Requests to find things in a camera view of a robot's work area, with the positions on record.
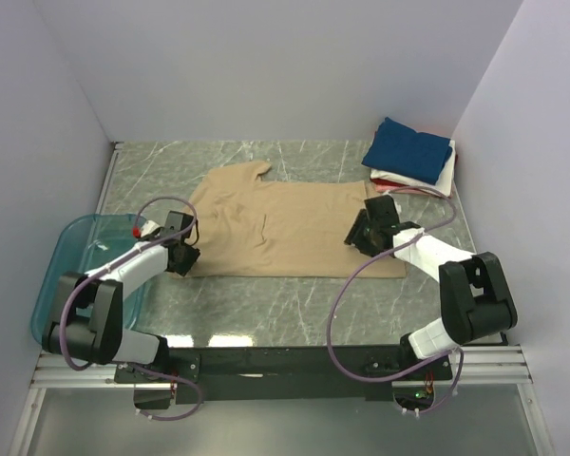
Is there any beige t-shirt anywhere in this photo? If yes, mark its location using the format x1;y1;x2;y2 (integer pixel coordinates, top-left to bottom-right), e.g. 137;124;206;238
173;161;409;280

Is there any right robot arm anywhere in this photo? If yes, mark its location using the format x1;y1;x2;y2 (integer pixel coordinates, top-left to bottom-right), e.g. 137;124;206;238
344;195;518;369

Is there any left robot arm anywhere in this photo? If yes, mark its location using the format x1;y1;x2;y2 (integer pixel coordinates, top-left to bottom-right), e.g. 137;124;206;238
41;211;200;366

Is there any folded pink t-shirt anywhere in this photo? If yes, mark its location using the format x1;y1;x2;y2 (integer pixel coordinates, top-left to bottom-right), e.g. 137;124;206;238
374;184;428;195

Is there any folded red t-shirt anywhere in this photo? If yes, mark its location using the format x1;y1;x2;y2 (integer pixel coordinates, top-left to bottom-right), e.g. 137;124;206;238
370;179;408;193

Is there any folded white t-shirt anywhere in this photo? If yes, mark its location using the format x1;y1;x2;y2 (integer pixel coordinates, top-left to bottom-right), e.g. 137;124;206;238
370;140;457;197

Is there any folded blue t-shirt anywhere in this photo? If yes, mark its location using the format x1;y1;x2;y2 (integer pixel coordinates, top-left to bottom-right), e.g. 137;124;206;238
362;117;453;184

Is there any teal plastic bin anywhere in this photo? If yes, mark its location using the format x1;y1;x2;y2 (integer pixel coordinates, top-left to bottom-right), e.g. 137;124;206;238
30;214;135;343

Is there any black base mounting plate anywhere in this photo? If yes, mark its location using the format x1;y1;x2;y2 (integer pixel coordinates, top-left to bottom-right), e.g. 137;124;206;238
114;345;453;409

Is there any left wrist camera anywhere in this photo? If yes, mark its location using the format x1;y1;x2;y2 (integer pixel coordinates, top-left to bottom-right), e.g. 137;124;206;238
132;220;161;239

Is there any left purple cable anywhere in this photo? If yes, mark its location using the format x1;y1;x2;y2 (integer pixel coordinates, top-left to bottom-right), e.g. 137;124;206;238
59;196;208;424

